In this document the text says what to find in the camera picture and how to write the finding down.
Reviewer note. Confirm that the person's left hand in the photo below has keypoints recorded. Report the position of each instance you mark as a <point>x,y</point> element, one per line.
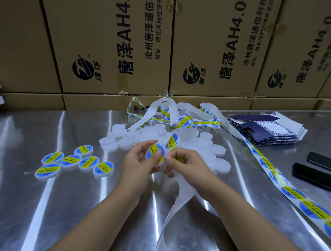
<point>134,166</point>

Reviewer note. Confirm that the person's right hand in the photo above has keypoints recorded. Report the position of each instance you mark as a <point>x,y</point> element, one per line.
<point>194,168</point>

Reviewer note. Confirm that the person's left thumb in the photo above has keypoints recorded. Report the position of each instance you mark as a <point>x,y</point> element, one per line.
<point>153,157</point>

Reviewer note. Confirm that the person's right thumb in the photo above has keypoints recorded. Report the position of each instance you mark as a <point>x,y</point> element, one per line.
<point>172,161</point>

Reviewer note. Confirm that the single labelled white round container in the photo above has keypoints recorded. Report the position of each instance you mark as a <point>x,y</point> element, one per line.
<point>154,150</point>

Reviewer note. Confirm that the blue yellow sticker strip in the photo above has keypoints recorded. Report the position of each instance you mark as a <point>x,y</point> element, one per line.
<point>269,165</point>

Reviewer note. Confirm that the person's right forearm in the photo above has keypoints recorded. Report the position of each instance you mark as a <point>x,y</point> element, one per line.
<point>240,219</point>

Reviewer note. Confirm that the person's left forearm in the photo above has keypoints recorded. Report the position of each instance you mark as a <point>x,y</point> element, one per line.
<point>98,217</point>

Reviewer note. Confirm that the pile of plain white containers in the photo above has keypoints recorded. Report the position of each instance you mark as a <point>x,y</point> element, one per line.
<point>124,142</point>

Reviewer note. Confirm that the group of labelled round containers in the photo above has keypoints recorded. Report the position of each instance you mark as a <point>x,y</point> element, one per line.
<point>53,157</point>

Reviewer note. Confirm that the stack of dark blue cartons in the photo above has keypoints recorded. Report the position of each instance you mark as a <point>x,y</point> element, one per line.
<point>269,131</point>

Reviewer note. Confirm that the stack of brown cardboard boxes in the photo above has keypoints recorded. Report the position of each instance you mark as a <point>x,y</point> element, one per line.
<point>108,46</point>

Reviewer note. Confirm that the black phone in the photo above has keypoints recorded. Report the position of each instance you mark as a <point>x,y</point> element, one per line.
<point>313,175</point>
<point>320,160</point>

